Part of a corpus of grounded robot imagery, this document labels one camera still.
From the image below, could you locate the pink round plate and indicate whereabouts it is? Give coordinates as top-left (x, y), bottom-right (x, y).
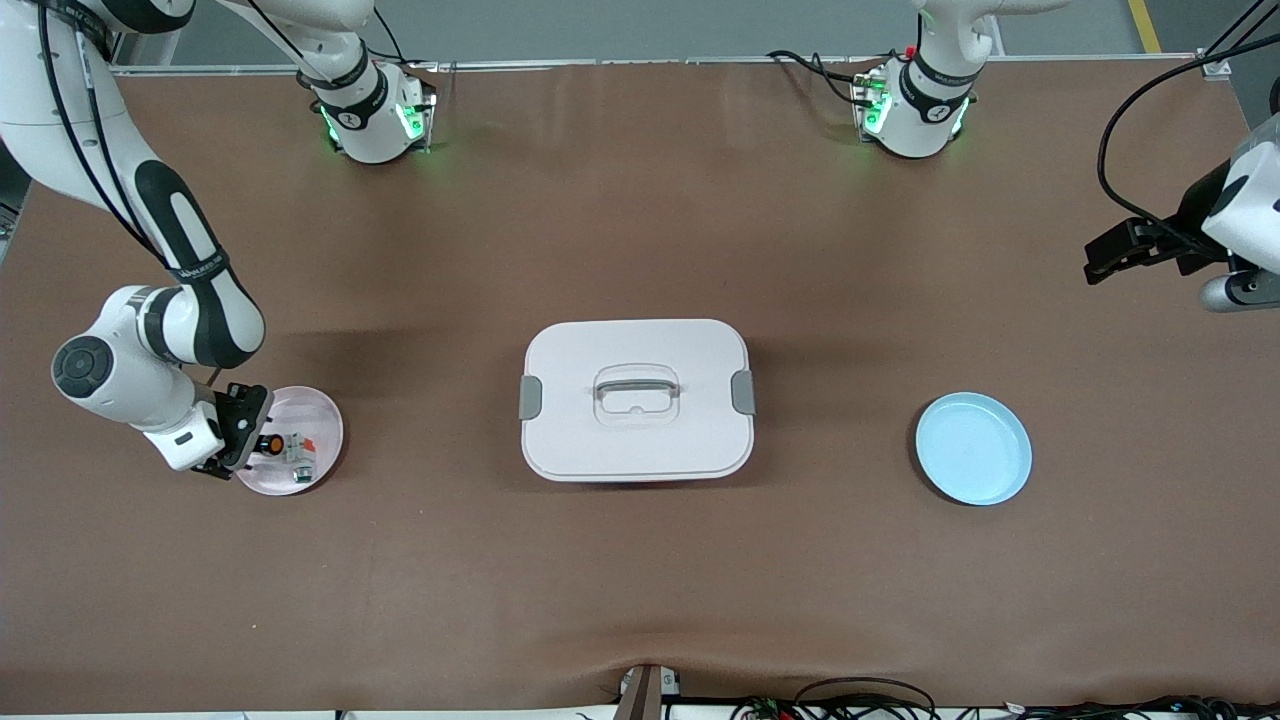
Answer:
top-left (231, 386), bottom-right (345, 497)

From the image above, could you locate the aluminium frame post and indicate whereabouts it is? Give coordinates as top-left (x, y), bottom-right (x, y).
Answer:
top-left (1195, 0), bottom-right (1280, 79)

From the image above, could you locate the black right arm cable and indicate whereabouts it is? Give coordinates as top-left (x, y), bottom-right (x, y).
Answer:
top-left (38, 0), bottom-right (171, 266)

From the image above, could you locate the aluminium table edge rail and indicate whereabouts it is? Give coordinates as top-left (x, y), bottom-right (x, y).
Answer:
top-left (110, 55), bottom-right (1206, 75)

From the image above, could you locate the black cable bundle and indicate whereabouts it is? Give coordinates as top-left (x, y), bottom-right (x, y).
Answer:
top-left (1015, 694), bottom-right (1280, 720)

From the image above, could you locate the grey box lid handle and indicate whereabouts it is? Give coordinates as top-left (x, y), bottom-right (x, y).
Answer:
top-left (595, 368), bottom-right (681, 399)

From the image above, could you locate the brown table mat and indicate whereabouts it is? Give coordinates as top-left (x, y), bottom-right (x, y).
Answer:
top-left (0, 58), bottom-right (1280, 715)

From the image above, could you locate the small white orange part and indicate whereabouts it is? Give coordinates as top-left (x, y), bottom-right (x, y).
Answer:
top-left (286, 431), bottom-right (321, 487)

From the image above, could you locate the black cable loop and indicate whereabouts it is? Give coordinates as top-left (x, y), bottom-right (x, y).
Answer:
top-left (735, 677), bottom-right (943, 720)

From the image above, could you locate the black arm base cable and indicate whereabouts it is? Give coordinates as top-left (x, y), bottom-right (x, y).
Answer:
top-left (767, 48), bottom-right (883, 107)

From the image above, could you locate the white lidded storage box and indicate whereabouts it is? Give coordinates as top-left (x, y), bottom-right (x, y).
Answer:
top-left (520, 319), bottom-right (756, 484)

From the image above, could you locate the light blue round plate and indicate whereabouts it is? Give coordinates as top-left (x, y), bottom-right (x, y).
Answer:
top-left (915, 392), bottom-right (1033, 507)

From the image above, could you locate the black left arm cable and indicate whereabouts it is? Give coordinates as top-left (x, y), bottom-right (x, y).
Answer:
top-left (1097, 30), bottom-right (1280, 256)

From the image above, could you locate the metal table edge bracket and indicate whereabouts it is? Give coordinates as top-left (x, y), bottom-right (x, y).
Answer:
top-left (618, 664), bottom-right (683, 720)

